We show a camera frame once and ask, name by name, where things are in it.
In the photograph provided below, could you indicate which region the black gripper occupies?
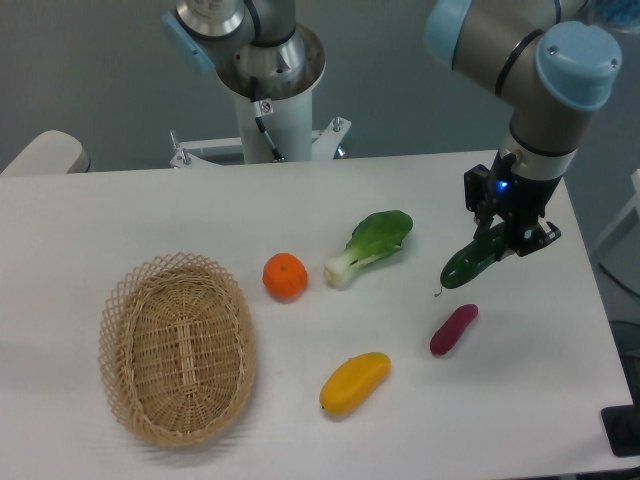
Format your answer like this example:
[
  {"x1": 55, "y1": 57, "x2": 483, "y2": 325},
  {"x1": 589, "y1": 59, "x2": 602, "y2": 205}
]
[{"x1": 473, "y1": 153, "x2": 561, "y2": 257}]

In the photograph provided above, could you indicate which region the green cucumber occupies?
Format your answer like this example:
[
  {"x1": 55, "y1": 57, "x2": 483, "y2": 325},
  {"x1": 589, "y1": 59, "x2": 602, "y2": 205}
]
[{"x1": 434, "y1": 223, "x2": 509, "y2": 297}]

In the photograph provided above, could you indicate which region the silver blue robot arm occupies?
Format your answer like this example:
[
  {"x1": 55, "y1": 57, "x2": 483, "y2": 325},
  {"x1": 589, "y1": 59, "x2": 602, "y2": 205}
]
[{"x1": 161, "y1": 1, "x2": 622, "y2": 256}]

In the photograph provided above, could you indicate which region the woven wicker basket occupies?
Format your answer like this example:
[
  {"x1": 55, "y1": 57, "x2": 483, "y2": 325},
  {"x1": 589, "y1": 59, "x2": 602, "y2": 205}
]
[{"x1": 98, "y1": 253, "x2": 257, "y2": 447}]

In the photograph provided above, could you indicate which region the purple sweet potato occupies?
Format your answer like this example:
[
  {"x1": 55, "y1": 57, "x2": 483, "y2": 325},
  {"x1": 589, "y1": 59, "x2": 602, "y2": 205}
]
[{"x1": 429, "y1": 304, "x2": 479, "y2": 357}]

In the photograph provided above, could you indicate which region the green bok choy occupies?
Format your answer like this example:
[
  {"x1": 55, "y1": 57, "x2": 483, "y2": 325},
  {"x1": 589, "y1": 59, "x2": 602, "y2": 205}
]
[{"x1": 323, "y1": 210, "x2": 413, "y2": 289}]

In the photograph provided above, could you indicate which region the yellow mango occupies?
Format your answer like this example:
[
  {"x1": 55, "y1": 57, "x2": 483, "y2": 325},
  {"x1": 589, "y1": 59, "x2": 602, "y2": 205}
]
[{"x1": 319, "y1": 352, "x2": 392, "y2": 416}]

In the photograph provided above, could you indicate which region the black device at table edge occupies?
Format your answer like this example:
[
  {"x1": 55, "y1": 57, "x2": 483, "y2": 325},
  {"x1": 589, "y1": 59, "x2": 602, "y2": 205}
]
[{"x1": 601, "y1": 405, "x2": 639, "y2": 458}]

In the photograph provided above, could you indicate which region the orange tangerine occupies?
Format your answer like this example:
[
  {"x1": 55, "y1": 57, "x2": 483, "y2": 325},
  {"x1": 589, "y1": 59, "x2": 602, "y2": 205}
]
[{"x1": 262, "y1": 252, "x2": 308, "y2": 301}]

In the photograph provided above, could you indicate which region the white chair back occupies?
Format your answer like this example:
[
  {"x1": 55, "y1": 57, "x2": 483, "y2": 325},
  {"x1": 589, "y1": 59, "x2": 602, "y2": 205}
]
[{"x1": 1, "y1": 130, "x2": 94, "y2": 178}]

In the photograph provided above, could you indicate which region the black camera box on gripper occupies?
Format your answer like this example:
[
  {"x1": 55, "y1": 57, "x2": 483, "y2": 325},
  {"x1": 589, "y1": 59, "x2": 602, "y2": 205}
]
[{"x1": 463, "y1": 164, "x2": 491, "y2": 213}]

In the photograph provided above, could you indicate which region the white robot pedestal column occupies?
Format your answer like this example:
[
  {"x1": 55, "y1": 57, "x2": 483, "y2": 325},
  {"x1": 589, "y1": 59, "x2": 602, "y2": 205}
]
[{"x1": 214, "y1": 22, "x2": 327, "y2": 164}]

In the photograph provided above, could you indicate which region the black cable on pedestal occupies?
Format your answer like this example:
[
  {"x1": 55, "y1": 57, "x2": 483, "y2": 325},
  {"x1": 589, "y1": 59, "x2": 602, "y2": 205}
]
[{"x1": 248, "y1": 75, "x2": 286, "y2": 163}]

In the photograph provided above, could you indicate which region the white pedestal base frame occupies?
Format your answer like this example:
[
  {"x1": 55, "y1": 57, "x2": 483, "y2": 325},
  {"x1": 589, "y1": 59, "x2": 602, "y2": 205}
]
[{"x1": 169, "y1": 116, "x2": 352, "y2": 169}]

